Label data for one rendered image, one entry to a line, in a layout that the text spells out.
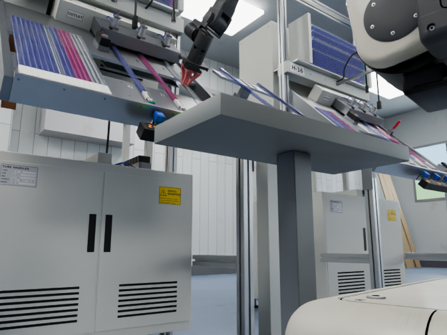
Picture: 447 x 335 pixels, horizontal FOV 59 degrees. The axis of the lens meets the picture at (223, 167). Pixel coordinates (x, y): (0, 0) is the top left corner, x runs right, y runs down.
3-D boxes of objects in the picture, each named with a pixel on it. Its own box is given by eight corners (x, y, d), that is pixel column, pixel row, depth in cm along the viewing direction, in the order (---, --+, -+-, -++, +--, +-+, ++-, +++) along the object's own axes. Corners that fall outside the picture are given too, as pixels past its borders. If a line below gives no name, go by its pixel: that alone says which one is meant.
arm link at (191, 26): (213, 12, 131) (229, 26, 137) (197, 0, 138) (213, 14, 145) (191, 42, 134) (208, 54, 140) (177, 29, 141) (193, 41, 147)
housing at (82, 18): (165, 69, 178) (177, 39, 172) (50, 35, 149) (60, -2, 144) (160, 62, 184) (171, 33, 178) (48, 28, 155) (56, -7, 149)
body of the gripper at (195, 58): (177, 58, 141) (185, 38, 138) (201, 66, 147) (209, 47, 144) (183, 65, 137) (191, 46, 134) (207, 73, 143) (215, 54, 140)
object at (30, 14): (190, 94, 157) (195, 82, 155) (2, 44, 119) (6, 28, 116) (163, 63, 180) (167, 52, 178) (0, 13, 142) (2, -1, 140)
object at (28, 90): (233, 145, 130) (243, 126, 127) (8, 102, 91) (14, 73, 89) (231, 143, 131) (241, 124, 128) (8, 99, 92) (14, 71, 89)
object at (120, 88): (235, 136, 130) (239, 127, 128) (10, 89, 91) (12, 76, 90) (211, 110, 143) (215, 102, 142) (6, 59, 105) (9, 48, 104)
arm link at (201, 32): (205, 32, 133) (217, 36, 136) (195, 24, 137) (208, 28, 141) (196, 50, 136) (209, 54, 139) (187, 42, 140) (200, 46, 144)
